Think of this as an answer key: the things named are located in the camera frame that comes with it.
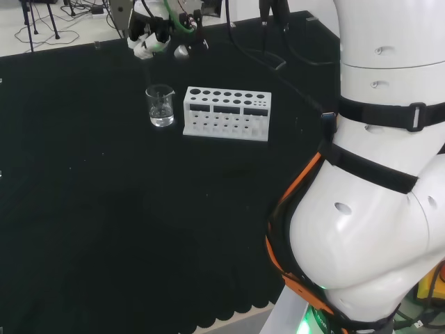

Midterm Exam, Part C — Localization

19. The clear glass beaker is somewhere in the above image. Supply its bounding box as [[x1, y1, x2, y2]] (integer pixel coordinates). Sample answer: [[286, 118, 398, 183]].
[[145, 83, 176, 128]]

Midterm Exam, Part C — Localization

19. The white test tube rack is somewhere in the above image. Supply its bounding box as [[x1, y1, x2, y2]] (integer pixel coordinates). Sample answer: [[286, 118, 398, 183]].
[[182, 86, 273, 143]]

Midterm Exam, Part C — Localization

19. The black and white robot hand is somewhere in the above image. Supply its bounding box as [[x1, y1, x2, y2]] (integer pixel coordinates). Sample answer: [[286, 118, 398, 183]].
[[126, 13, 172, 61]]

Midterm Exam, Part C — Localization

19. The black cable with white label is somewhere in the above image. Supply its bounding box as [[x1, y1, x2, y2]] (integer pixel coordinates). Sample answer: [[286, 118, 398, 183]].
[[394, 305, 445, 330]]

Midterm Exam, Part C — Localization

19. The black bench cloth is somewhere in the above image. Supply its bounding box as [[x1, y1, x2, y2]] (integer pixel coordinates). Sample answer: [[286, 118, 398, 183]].
[[0, 10, 342, 334]]

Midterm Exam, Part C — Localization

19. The yellow stop button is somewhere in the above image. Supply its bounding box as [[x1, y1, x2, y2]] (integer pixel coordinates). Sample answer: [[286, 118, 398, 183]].
[[416, 262, 445, 300]]

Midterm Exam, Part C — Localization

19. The thin black cable loop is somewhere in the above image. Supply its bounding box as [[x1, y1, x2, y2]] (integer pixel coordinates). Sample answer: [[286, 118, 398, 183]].
[[225, 0, 288, 71]]

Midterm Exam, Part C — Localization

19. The black cable with plug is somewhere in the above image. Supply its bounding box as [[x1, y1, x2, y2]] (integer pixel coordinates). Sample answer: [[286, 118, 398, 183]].
[[272, 0, 341, 67], [259, 0, 273, 55]]

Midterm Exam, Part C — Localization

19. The black floor cable loop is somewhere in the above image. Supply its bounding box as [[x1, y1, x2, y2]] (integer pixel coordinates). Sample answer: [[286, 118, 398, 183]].
[[13, 19, 81, 46]]

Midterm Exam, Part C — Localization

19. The orange cable sleeve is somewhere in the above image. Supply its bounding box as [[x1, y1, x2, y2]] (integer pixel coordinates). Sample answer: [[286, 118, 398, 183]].
[[265, 152, 335, 334]]

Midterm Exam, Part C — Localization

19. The grey metal box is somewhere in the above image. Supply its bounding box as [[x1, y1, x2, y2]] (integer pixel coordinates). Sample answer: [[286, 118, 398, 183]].
[[110, 0, 135, 39]]

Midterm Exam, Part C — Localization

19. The black tripod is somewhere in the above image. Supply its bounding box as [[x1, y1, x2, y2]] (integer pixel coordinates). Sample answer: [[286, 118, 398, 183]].
[[19, 0, 62, 53]]

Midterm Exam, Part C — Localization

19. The pale board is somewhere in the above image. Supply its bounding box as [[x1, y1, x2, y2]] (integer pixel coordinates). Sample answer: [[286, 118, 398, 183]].
[[204, 0, 262, 27]]

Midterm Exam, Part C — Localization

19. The green cable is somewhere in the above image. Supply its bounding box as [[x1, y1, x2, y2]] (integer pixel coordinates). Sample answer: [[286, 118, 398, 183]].
[[163, 0, 196, 34]]

